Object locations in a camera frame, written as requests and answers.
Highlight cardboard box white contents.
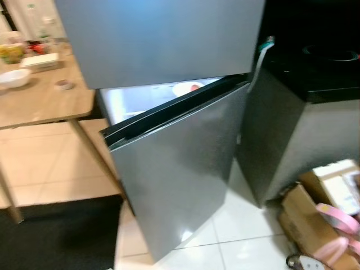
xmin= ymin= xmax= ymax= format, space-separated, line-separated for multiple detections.
xmin=298 ymin=159 xmax=360 ymax=217

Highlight light wooden table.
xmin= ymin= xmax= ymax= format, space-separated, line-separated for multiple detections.
xmin=0 ymin=39 xmax=96 ymax=224

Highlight clear container white lid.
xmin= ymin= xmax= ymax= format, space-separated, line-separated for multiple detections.
xmin=21 ymin=52 xmax=61 ymax=72

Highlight black floor mat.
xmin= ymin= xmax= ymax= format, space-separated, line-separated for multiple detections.
xmin=0 ymin=194 xmax=125 ymax=270

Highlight black cooktop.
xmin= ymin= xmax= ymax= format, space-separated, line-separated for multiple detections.
xmin=301 ymin=45 xmax=360 ymax=64

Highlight grey strap teal end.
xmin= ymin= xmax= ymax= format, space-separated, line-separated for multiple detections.
xmin=246 ymin=36 xmax=276 ymax=96

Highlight red white bowl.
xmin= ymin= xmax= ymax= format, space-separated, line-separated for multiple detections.
xmin=27 ymin=40 xmax=50 ymax=55

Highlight brown cardboard box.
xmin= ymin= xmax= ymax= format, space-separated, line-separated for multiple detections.
xmin=278 ymin=183 xmax=360 ymax=270

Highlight beige tape roll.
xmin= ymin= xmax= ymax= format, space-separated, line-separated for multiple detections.
xmin=55 ymin=79 xmax=75 ymax=91

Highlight grey fridge door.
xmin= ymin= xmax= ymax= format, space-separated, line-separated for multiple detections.
xmin=100 ymin=75 xmax=252 ymax=263
xmin=53 ymin=0 xmax=266 ymax=91

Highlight grey cabinet black top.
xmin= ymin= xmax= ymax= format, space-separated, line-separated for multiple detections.
xmin=235 ymin=35 xmax=360 ymax=210

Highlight white fruit bowl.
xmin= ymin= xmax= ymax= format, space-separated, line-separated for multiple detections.
xmin=172 ymin=82 xmax=206 ymax=98

